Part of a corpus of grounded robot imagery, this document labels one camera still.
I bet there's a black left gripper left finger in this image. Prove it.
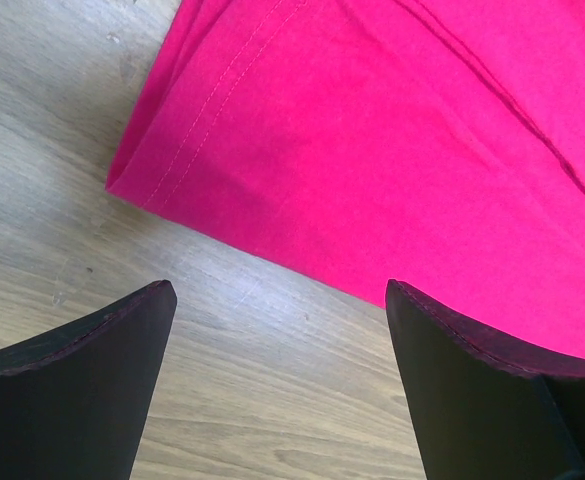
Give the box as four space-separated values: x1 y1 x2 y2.
0 280 176 479

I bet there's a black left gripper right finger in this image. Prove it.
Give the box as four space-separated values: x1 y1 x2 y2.
386 280 585 480

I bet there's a pink red t shirt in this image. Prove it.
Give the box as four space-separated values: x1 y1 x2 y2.
106 1 585 358

